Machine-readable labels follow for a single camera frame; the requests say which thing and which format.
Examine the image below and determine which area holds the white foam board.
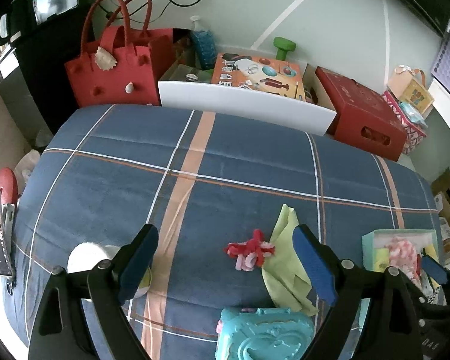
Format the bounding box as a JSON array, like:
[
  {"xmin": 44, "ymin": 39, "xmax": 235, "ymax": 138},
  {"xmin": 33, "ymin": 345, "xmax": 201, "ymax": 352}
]
[{"xmin": 158, "ymin": 80, "xmax": 337, "ymax": 136}]

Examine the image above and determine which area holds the black remote control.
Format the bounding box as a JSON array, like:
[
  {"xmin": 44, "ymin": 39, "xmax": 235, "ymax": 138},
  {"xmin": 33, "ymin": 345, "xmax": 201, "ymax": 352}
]
[{"xmin": 0, "ymin": 191, "xmax": 15, "ymax": 281}]

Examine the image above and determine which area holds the yellow sponge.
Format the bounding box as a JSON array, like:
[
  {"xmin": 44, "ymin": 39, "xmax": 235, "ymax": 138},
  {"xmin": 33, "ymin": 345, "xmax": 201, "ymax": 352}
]
[{"xmin": 422, "ymin": 244, "xmax": 439, "ymax": 262}]

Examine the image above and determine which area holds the pink white knit cloth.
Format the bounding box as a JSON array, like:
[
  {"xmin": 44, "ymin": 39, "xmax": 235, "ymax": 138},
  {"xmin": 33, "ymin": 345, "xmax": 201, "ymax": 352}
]
[{"xmin": 385, "ymin": 237, "xmax": 422, "ymax": 289}]

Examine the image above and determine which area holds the blue water bottle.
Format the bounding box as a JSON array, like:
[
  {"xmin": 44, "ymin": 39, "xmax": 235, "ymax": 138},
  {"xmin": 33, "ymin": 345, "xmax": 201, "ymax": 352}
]
[{"xmin": 190, "ymin": 16, "xmax": 217, "ymax": 70}]

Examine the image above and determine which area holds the teal plastic toy case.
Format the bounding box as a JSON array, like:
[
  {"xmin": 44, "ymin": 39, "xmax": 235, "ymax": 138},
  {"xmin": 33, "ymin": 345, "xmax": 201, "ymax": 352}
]
[{"xmin": 215, "ymin": 308, "xmax": 314, "ymax": 360}]

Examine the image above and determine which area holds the white plastic bottle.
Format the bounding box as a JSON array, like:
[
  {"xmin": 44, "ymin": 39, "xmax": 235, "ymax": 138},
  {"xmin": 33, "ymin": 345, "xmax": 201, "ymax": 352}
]
[{"xmin": 66, "ymin": 241, "xmax": 153, "ymax": 301}]

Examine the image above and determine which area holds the teal shallow box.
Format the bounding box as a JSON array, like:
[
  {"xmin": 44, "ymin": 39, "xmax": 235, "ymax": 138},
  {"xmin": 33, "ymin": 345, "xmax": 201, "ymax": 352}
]
[{"xmin": 350, "ymin": 227, "xmax": 442, "ymax": 338}]

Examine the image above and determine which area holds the leopard print scrunchie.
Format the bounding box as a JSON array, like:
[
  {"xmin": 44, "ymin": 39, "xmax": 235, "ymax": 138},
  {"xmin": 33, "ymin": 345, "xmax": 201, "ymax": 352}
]
[{"xmin": 420, "ymin": 278, "xmax": 441, "ymax": 305}]

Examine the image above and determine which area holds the red round cushion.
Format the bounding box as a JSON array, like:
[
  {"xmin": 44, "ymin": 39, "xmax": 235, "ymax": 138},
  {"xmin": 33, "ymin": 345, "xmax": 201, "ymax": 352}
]
[{"xmin": 0, "ymin": 167, "xmax": 18, "ymax": 205}]

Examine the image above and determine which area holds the green tissue pack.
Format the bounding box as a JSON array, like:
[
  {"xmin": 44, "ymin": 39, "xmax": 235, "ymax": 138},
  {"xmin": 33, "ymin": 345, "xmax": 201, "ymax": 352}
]
[{"xmin": 373, "ymin": 247, "xmax": 390, "ymax": 272}]

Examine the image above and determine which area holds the green dumbbell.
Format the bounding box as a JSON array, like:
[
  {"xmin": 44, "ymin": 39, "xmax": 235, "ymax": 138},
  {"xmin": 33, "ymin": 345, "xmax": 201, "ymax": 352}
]
[{"xmin": 273, "ymin": 37, "xmax": 297, "ymax": 61}]

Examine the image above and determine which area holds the light green cloth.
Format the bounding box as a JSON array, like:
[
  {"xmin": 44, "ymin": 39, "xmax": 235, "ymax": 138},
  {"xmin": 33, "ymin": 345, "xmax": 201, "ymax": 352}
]
[{"xmin": 262, "ymin": 204, "xmax": 319, "ymax": 317}]

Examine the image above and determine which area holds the orange toy box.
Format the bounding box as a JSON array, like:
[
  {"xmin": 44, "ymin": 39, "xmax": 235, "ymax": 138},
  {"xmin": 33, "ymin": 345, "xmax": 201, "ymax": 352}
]
[{"xmin": 210, "ymin": 53, "xmax": 306, "ymax": 101}]

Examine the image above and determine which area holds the red felt handbag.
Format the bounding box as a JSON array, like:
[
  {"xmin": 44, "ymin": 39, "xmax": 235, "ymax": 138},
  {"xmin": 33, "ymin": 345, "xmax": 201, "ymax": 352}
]
[{"xmin": 65, "ymin": 0, "xmax": 176, "ymax": 107}]

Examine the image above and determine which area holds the blue plaid bed cover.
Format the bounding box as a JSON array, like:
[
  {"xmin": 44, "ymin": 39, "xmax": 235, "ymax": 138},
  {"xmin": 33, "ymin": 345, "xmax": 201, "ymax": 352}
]
[{"xmin": 4, "ymin": 105, "xmax": 440, "ymax": 359}]

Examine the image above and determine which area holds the beige small gift bag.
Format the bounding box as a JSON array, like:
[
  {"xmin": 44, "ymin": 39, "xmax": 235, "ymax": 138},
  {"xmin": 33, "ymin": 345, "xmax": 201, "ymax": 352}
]
[{"xmin": 387, "ymin": 65, "xmax": 433, "ymax": 116}]

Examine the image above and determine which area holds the red cardboard box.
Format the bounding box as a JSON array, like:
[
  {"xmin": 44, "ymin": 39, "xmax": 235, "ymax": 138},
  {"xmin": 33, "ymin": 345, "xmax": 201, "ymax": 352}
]
[{"xmin": 315, "ymin": 67, "xmax": 407, "ymax": 161}]

